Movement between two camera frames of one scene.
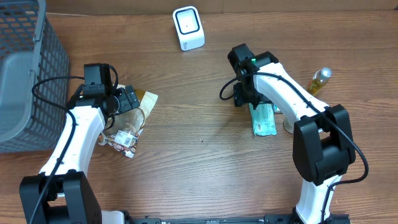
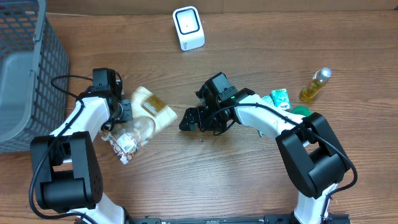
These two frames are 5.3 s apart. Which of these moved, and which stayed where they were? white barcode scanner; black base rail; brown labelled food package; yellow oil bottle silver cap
Moved: brown labelled food package
Stayed: black base rail; yellow oil bottle silver cap; white barcode scanner
